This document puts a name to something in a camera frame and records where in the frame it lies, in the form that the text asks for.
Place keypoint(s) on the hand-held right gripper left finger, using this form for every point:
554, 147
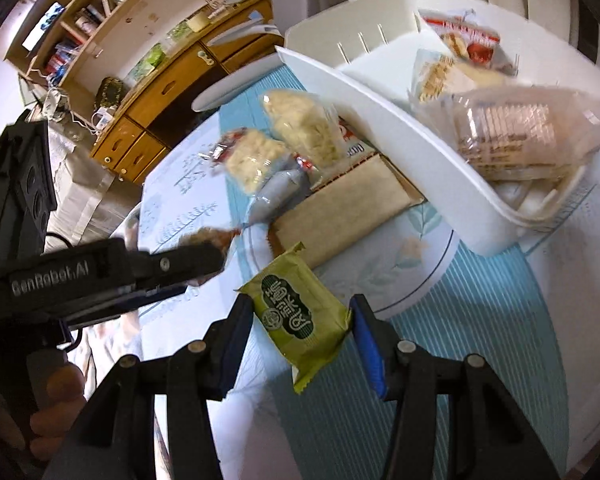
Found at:
235, 342

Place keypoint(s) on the row of books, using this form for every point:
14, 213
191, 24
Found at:
65, 57

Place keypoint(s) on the camouflage pouch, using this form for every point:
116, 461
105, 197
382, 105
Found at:
108, 92

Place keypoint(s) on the white plastic bin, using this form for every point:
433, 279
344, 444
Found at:
380, 125

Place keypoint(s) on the walnut muffin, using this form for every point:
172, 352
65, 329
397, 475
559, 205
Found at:
210, 237

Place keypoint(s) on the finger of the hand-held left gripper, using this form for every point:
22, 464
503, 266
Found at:
180, 265
165, 295

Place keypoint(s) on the grey foil snack packet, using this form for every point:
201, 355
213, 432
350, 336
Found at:
277, 195

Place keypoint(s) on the pale rice cracker packet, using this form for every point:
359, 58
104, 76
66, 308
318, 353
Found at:
305, 125
255, 160

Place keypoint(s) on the wooden desk with drawers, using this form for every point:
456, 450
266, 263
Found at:
180, 80

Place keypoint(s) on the large toast bread packet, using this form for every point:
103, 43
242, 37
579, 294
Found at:
340, 205

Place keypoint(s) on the green picture card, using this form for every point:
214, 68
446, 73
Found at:
147, 60
179, 30

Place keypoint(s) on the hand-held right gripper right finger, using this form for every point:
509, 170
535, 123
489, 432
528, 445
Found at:
370, 347

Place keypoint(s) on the green snack packet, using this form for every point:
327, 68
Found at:
295, 315

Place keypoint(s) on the clear bun packet orange label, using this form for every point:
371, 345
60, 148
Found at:
505, 130

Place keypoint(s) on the grey office chair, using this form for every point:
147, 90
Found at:
225, 92

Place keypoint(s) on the pale bread packet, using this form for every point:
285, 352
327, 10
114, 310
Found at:
440, 77

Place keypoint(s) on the white packet with red print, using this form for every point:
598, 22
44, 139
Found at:
355, 142

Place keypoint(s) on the person's left hand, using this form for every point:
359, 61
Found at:
65, 390

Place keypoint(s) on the wooden bookshelf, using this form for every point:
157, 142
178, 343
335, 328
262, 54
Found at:
140, 10

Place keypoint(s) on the red white cake packet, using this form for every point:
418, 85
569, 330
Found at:
472, 42

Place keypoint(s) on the monitor screen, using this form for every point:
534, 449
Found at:
42, 25

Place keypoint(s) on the leaf print blue tablecloth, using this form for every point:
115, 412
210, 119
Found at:
455, 340

